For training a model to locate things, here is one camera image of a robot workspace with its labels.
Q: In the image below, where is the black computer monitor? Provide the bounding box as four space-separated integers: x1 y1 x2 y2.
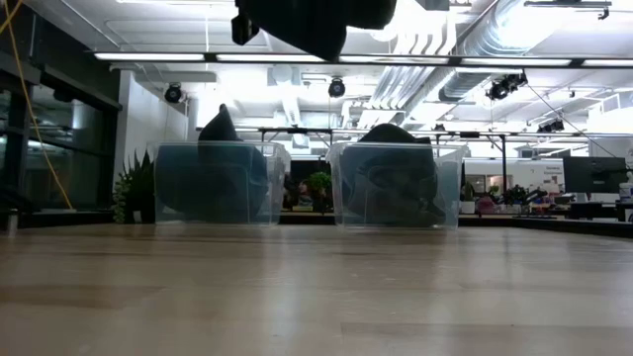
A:
562 156 629 203

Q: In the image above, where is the black spotlight cluster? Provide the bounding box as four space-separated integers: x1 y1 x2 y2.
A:
536 118 565 134
487 71 529 103

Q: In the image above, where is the green background plant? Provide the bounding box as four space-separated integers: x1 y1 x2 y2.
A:
306 171 333 214

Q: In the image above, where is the dark teal baseball cap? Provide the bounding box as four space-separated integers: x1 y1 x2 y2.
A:
156 143 253 223

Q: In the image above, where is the long ceiling light strip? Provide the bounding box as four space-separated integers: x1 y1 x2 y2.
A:
216 52 327 64
338 53 451 65
582 58 633 69
93 51 207 63
462 57 574 68

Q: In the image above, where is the yellow cable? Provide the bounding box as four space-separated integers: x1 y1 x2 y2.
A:
0 0 75 212

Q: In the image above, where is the dark background plant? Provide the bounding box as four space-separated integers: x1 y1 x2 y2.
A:
498 183 548 205

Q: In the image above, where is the pink background object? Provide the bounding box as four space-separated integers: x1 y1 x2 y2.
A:
477 193 498 215

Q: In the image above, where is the clear plastic bin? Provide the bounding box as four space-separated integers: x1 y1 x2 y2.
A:
325 140 471 231
147 140 293 226

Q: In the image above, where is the silver ventilation duct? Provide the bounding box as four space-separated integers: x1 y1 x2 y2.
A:
437 0 560 103

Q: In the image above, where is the black background gantry frame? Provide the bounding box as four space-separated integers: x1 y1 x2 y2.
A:
256 126 510 197

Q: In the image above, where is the dark blue baseball cap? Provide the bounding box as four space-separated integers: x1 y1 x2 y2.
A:
358 123 434 164

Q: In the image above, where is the small metal post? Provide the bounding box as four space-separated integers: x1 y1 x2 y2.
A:
5 207 21 237

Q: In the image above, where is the small potted succulent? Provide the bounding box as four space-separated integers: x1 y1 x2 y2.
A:
112 150 155 224

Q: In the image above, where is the blue denim baseball cap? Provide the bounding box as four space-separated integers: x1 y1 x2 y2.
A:
197 103 271 199

